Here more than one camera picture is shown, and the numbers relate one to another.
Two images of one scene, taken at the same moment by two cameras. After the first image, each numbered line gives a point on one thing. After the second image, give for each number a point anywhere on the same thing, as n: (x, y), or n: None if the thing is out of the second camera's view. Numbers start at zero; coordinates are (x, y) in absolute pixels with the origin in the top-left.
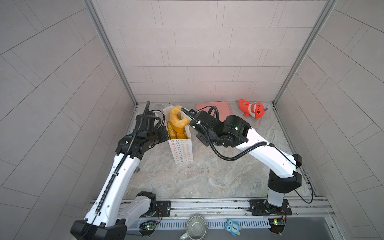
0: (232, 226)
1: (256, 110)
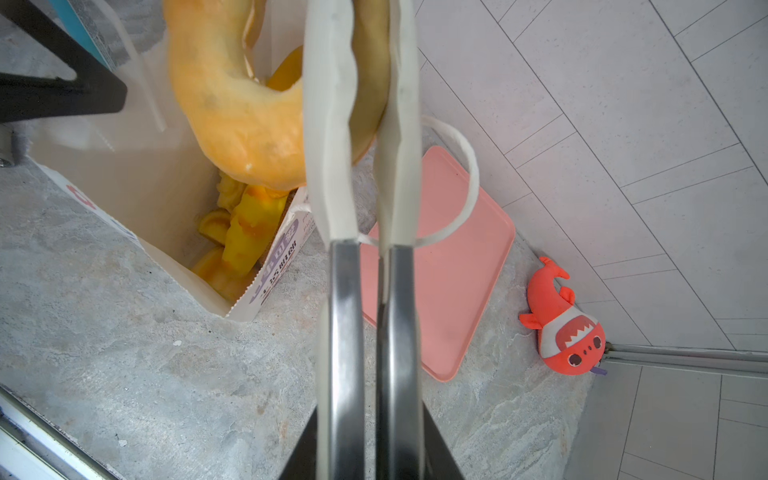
0: None
1: (571, 340)
